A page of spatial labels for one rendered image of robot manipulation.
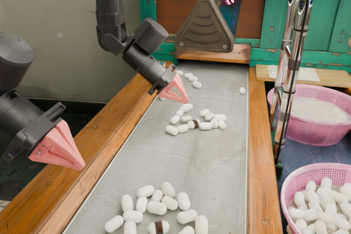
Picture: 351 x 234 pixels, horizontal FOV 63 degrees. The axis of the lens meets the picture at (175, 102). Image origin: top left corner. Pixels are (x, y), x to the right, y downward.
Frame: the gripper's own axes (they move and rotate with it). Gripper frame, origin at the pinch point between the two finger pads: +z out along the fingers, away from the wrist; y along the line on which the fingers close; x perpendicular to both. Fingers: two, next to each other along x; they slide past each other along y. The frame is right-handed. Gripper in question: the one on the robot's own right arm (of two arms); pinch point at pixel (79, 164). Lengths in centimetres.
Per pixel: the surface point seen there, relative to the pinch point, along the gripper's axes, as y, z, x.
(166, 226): 0.0, 17.4, -1.5
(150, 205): 3.6, 14.3, 1.0
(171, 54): 83, 0, 8
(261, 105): 48, 30, -13
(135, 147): 22.3, 8.2, 8.6
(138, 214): 1.1, 13.4, 1.8
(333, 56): 83, 46, -35
